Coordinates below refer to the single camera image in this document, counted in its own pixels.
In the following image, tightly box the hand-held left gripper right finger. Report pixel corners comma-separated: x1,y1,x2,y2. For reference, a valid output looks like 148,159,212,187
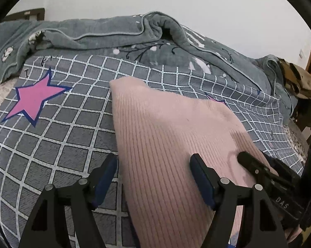
190,153,288,248

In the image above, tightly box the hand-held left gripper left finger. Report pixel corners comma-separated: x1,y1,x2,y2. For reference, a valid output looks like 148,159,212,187
18,153,119,248

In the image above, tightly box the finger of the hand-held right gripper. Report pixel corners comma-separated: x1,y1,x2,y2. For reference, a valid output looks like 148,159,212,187
237,151,272,184
264,156,301,179

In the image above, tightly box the pink knit sweater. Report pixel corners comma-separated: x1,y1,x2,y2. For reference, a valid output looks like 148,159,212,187
109,76,279,248

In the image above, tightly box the grey checked star blanket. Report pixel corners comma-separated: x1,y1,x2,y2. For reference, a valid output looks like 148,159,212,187
0,54,304,248

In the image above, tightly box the brown jacket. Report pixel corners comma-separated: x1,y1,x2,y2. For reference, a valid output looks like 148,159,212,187
278,59,311,100

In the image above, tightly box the grey-green printed quilt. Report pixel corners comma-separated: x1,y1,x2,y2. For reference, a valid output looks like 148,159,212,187
0,11,298,117

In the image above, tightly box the dark wooden headboard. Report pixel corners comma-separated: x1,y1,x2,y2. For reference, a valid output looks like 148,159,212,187
4,7,45,21

